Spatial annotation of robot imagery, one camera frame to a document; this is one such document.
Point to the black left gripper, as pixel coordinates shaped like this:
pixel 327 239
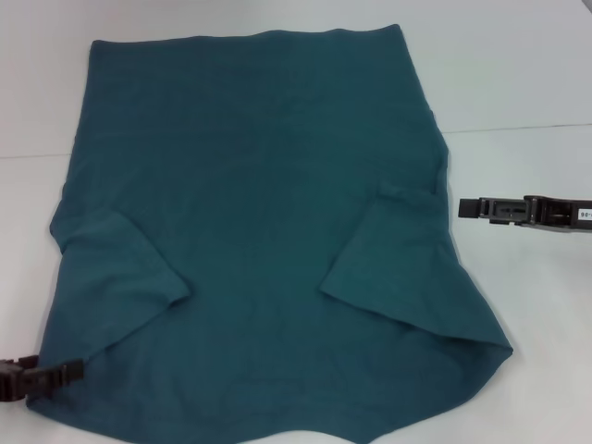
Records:
pixel 14 379

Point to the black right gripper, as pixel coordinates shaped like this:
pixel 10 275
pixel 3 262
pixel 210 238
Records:
pixel 559 215

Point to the teal blue t-shirt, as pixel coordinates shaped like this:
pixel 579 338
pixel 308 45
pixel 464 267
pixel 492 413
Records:
pixel 277 185

